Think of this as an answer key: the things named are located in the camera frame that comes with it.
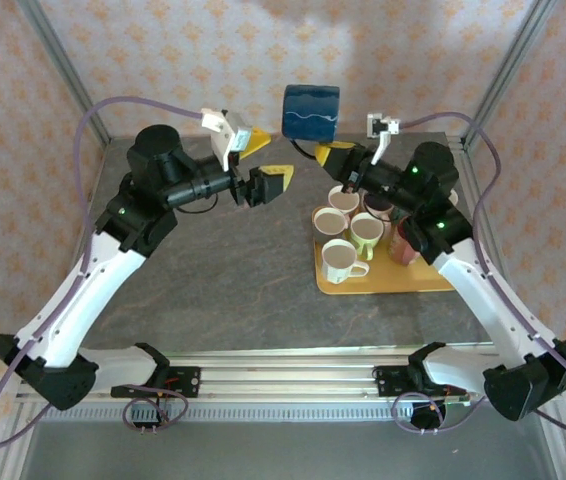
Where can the navy blue mug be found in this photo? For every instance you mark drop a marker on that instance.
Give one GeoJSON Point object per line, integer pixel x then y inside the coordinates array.
{"type": "Point", "coordinates": [310, 112]}

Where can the teal glazed mug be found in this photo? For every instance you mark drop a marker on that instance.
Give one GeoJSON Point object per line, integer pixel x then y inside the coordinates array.
{"type": "Point", "coordinates": [378, 204]}

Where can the grey mug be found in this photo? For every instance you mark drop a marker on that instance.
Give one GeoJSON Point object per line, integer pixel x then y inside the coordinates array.
{"type": "Point", "coordinates": [329, 222]}

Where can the light green mug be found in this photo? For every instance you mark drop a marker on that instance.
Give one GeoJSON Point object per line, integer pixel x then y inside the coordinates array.
{"type": "Point", "coordinates": [367, 230]}

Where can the pink floral mug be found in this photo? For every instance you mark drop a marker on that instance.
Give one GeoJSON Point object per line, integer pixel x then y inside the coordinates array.
{"type": "Point", "coordinates": [402, 247]}

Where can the white faceted mug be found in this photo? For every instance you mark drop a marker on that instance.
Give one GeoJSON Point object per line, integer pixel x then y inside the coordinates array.
{"type": "Point", "coordinates": [338, 257]}

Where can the yellow tray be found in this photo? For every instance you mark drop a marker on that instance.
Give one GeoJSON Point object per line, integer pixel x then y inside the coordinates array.
{"type": "Point", "coordinates": [398, 280]}

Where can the perforated metal strip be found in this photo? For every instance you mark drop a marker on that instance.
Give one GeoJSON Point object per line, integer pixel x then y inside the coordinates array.
{"type": "Point", "coordinates": [283, 412]}

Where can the black connector block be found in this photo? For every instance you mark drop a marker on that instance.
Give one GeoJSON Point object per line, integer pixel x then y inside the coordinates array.
{"type": "Point", "coordinates": [425, 417]}
{"type": "Point", "coordinates": [143, 415]}

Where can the aluminium side rail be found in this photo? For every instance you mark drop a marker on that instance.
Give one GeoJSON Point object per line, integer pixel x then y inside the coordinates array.
{"type": "Point", "coordinates": [468, 156]}

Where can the aluminium frame post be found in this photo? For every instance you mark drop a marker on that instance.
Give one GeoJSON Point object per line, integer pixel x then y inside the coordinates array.
{"type": "Point", "coordinates": [505, 75]}
{"type": "Point", "coordinates": [73, 80]}

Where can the aluminium mounting rail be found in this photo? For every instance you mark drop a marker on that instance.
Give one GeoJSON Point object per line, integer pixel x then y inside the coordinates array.
{"type": "Point", "coordinates": [283, 375]}

